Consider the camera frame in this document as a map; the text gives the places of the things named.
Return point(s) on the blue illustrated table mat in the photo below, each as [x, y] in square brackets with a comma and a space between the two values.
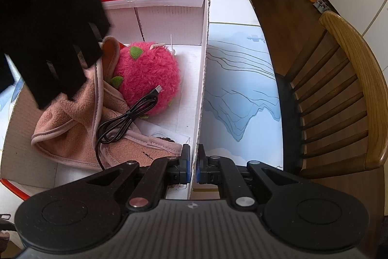
[241, 116]

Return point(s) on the red white storage box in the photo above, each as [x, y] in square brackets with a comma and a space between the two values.
[182, 25]

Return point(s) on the pink fleece hat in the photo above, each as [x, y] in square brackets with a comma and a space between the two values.
[67, 130]

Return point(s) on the pink strawberry plush ball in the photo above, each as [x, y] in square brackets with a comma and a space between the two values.
[144, 66]

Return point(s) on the near wooden chair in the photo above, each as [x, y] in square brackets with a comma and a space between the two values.
[333, 102]

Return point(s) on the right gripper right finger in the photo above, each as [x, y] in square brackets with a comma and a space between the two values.
[222, 172]

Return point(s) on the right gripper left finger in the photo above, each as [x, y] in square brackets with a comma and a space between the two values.
[162, 173]

